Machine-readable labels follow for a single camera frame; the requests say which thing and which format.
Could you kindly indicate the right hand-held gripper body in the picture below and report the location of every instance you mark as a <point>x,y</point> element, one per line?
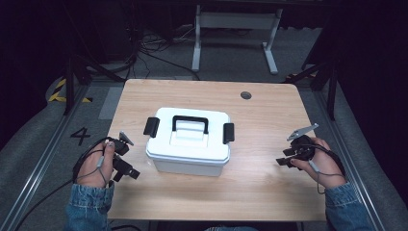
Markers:
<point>304,147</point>

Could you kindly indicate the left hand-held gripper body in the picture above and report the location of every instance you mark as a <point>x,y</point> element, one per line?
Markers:
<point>121,147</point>

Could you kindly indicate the white lidded storage box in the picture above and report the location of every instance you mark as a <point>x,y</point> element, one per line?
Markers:
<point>189,150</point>

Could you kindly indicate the person's left hand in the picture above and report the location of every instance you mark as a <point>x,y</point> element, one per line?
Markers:
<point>93,170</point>

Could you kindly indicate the person's right hand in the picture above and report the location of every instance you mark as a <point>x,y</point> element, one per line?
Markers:
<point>327,166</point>

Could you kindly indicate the grey round table grommet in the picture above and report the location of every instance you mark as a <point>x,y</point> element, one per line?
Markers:
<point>246,95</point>

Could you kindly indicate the black tripod stand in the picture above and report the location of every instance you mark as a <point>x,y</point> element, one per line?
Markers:
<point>327,77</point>
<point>77,70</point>

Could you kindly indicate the yellow and black floor tape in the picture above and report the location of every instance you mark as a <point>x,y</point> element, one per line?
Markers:
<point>57,93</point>

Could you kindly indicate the aluminium floor rail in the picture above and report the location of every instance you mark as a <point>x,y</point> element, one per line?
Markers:
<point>349,160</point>
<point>41,154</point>

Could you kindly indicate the white metal table frame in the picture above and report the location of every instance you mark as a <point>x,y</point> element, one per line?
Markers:
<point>237,20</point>

